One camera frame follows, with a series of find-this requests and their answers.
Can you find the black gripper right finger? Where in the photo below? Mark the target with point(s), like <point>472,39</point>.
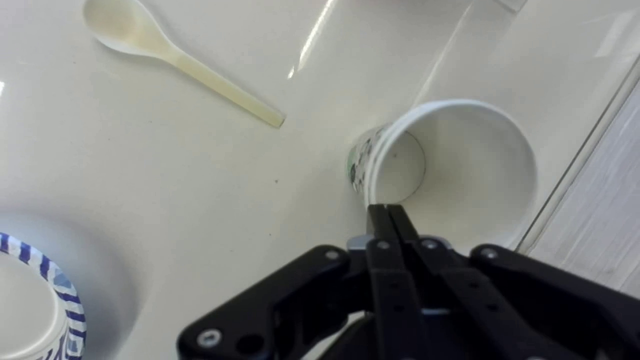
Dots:
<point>506,301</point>

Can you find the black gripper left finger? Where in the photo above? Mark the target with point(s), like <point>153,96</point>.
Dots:
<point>393,301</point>

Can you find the patterned paper cup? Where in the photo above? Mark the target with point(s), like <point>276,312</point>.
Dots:
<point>358,163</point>
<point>481,173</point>

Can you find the blue patterned paper plate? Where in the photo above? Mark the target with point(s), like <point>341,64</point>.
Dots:
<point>67,312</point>

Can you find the cream plastic spoon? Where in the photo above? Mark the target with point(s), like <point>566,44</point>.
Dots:
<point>126,27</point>

